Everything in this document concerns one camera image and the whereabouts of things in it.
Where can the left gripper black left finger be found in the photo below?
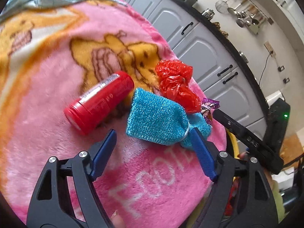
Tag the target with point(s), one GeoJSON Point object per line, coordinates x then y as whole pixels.
{"type": "Point", "coordinates": [100, 153]}

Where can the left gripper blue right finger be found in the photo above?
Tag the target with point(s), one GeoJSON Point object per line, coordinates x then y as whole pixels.
{"type": "Point", "coordinates": [206, 153]}

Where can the purple snack wrapper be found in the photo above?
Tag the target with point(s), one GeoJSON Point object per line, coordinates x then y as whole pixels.
{"type": "Point", "coordinates": [207, 106]}

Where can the blue knitted scrub cloth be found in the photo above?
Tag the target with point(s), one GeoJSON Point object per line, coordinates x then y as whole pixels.
{"type": "Point", "coordinates": [162, 121]}

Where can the red cylindrical can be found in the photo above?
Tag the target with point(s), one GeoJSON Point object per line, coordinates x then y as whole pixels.
{"type": "Point", "coordinates": [90, 109]}

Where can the white electric kettle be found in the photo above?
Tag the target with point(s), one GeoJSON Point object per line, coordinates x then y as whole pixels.
{"type": "Point", "coordinates": [271, 99]}

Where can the white cabinet door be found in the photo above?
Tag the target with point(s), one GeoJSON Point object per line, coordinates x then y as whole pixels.
{"type": "Point", "coordinates": [202, 50]}
{"type": "Point", "coordinates": [172, 22]}
{"type": "Point", "coordinates": [236, 98]}

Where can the red crumpled plastic bag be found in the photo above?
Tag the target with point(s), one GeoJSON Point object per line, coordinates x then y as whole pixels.
{"type": "Point", "coordinates": [174, 78]}

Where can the steel bowl on counter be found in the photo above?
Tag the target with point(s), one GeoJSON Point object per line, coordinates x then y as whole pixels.
{"type": "Point", "coordinates": [242, 55]}

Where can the pink cartoon fleece blanket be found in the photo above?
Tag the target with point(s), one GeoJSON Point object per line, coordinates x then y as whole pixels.
{"type": "Point", "coordinates": [49, 58]}

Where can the hanging steel ladle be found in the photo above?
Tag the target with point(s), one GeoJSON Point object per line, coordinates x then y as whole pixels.
{"type": "Point", "coordinates": [244, 18]}

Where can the ginger pile on counter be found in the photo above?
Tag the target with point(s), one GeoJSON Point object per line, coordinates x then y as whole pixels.
{"type": "Point", "coordinates": [218, 26]}

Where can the steel teapot on counter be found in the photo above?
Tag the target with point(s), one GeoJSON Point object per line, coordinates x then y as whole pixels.
{"type": "Point", "coordinates": [208, 14]}

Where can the hanging strainer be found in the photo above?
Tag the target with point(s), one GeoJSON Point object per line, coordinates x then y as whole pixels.
{"type": "Point", "coordinates": [222, 6]}

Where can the dark pot on counter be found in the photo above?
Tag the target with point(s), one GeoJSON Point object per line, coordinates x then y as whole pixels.
{"type": "Point", "coordinates": [190, 2]}

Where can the black countertop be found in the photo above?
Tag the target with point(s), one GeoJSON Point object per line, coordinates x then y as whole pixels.
{"type": "Point", "coordinates": [231, 49]}

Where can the white wall power outlet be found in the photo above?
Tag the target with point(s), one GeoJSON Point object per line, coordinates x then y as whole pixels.
{"type": "Point", "coordinates": [270, 49]}

